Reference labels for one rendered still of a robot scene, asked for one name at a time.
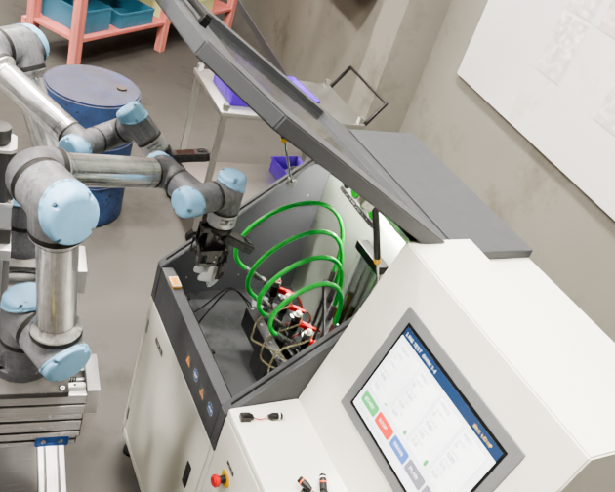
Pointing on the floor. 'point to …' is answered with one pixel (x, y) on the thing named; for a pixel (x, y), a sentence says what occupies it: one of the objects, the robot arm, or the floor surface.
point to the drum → (95, 114)
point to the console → (504, 389)
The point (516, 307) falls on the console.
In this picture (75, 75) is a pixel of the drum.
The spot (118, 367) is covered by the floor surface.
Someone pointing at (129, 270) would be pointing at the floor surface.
